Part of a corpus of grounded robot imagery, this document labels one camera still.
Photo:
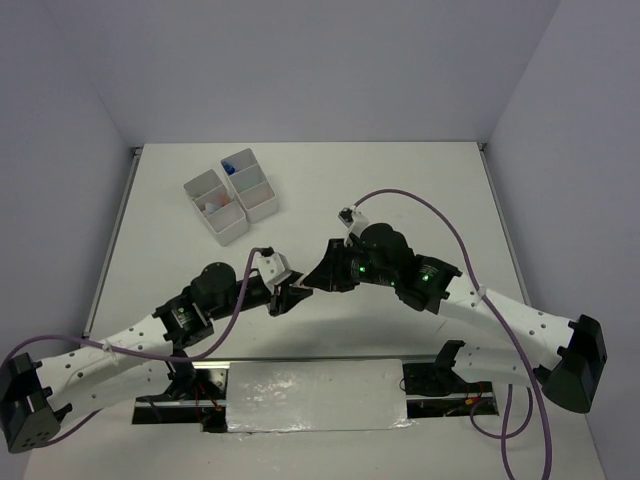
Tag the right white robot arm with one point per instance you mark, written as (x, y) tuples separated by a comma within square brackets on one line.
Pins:
[(564, 357)]

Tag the light blue highlighter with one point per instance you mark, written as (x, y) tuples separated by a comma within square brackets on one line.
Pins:
[(211, 207)]

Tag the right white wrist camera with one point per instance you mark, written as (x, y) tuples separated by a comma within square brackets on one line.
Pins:
[(355, 223)]

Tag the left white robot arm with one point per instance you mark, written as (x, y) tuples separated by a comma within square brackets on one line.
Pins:
[(49, 380)]

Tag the left white divided container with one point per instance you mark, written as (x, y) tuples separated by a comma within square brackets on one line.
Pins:
[(226, 224)]

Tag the right white divided container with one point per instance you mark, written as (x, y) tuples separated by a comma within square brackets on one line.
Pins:
[(250, 186)]

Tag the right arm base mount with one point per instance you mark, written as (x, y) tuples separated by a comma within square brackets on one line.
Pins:
[(433, 390)]

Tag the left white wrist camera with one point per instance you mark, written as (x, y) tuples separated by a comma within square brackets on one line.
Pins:
[(273, 268)]

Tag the clear bottle blue cap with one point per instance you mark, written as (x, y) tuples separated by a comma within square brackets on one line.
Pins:
[(228, 168)]

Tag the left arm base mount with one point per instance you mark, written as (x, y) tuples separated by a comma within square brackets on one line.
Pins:
[(196, 396)]

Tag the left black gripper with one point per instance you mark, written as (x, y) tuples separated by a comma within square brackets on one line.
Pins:
[(288, 297)]

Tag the white divided container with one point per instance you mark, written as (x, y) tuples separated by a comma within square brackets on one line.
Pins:
[(250, 186), (226, 224)]

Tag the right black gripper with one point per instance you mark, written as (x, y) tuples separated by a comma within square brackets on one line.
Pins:
[(330, 275)]

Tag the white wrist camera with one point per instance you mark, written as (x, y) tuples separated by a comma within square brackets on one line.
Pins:
[(273, 268), (355, 223)]

